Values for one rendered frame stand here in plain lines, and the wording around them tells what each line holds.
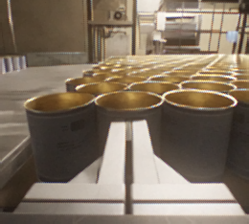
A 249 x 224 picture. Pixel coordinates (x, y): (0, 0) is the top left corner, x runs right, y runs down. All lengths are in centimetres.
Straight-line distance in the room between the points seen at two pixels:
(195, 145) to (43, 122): 14
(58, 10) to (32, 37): 58
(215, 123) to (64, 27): 288
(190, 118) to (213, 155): 4
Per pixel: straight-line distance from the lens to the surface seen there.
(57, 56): 153
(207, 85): 30
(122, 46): 313
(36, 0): 316
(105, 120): 16
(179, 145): 18
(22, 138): 33
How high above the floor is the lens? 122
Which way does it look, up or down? 16 degrees down
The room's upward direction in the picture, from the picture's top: 1 degrees clockwise
